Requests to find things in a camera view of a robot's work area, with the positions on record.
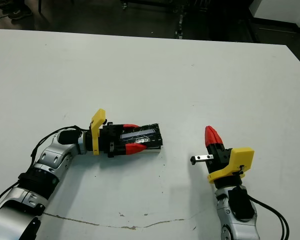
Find yellow and black right gripper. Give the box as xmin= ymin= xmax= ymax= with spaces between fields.
xmin=190 ymin=125 xmax=256 ymax=189

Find yellow and black left gripper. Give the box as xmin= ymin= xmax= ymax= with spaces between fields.
xmin=91 ymin=108 xmax=147 ymax=159

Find white cabinet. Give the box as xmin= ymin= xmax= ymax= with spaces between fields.
xmin=248 ymin=0 xmax=300 ymax=29

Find person in dark trousers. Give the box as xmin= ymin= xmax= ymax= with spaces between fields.
xmin=0 ymin=0 xmax=33 ymax=21

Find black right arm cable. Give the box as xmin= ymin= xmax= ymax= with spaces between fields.
xmin=248 ymin=195 xmax=291 ymax=240

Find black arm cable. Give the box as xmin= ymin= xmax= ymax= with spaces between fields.
xmin=0 ymin=124 xmax=94 ymax=214
xmin=248 ymin=195 xmax=291 ymax=240

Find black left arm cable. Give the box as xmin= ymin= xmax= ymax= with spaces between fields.
xmin=0 ymin=124 xmax=94 ymax=214

